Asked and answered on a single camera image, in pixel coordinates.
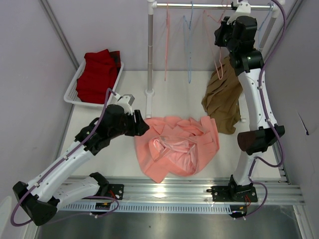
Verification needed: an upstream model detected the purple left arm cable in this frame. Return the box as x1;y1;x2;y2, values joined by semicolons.
11;87;123;227

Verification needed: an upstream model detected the dark plaid skirt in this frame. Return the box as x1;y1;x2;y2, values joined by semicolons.
109;51;122;68

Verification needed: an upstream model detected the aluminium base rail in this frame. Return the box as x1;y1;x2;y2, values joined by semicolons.
59;175;306;205

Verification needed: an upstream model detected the pink wire hanger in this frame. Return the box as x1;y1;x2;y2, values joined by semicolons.
202;0;230;80
164;3;170;81

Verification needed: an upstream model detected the silver clothes rack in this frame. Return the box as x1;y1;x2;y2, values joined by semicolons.
145;0;286;119

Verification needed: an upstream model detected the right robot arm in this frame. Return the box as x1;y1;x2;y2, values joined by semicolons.
211;15;285;203

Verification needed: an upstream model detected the white plastic laundry basket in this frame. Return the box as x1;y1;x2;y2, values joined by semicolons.
64;58;122;107

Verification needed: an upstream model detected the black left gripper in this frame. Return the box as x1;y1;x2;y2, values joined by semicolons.
109;110;149;139

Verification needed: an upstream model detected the red skirt in basket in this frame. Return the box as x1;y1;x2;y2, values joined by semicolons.
76;49;120;104

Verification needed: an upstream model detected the perforated white cable duct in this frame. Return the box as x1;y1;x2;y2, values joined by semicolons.
62;201;245;215

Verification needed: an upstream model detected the blue wire hanger holding skirt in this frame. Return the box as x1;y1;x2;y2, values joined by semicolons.
256;2;274;50

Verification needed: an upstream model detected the blue wire hanger middle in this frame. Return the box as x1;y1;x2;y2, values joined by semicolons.
183;1;194;84

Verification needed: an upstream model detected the brown pleated skirt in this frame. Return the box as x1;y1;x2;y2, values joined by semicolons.
201;56;243;134

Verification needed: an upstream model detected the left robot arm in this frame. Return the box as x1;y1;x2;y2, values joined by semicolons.
10;104;150;227

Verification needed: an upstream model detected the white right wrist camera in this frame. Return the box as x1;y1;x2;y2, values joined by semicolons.
228;0;251;24

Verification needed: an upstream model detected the pink pleated skirt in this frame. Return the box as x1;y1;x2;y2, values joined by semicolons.
134;116;220;183

